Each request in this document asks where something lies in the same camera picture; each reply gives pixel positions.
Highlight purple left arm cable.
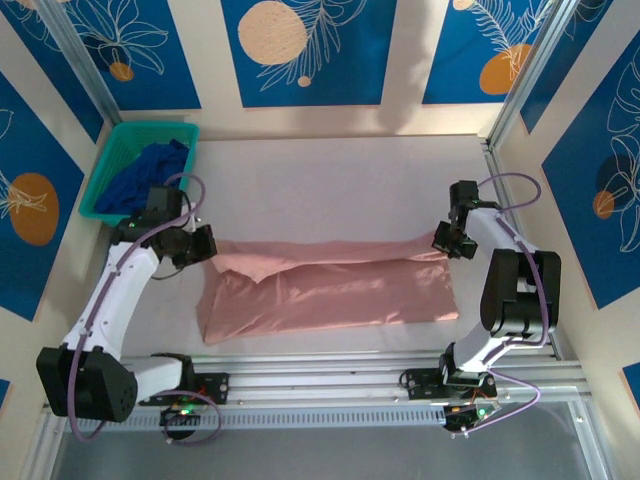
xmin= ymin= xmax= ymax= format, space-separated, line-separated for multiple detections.
xmin=67 ymin=173 xmax=225 ymax=447

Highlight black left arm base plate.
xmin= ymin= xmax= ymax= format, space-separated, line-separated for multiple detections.
xmin=138 ymin=372 xmax=231 ymax=407

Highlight blue poster white line drawing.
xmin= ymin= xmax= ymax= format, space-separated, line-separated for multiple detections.
xmin=0 ymin=0 xmax=105 ymax=145
xmin=519 ymin=0 xmax=617 ymax=135

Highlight teal plastic basket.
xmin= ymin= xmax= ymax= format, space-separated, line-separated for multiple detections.
xmin=78 ymin=121 xmax=201 ymax=231

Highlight pink t-shirt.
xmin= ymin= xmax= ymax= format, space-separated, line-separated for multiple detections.
xmin=194 ymin=229 xmax=460 ymax=345

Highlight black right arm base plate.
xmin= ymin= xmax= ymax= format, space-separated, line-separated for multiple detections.
xmin=401 ymin=367 xmax=499 ymax=401

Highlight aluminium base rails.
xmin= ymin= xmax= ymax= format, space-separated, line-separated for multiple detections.
xmin=42 ymin=352 xmax=594 ymax=416

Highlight blue poster white flower drawing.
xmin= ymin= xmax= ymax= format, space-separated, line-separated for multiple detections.
xmin=57 ymin=0 xmax=202 ymax=112
xmin=541 ymin=43 xmax=640 ymax=310

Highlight aluminium corner post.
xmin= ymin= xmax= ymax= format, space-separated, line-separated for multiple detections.
xmin=37 ymin=0 xmax=124 ymax=126
xmin=487 ymin=0 xmax=586 ymax=151

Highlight blue poster orange circle fern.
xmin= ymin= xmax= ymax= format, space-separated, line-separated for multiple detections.
xmin=422 ymin=0 xmax=566 ymax=106

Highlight blue cloth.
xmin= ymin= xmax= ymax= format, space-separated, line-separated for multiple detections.
xmin=93 ymin=138 xmax=194 ymax=219

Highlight grey slotted cable duct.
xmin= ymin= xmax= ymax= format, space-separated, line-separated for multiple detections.
xmin=62 ymin=405 xmax=449 ymax=432

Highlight blue poster beige circle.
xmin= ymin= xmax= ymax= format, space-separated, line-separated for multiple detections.
xmin=221 ymin=0 xmax=399 ymax=109

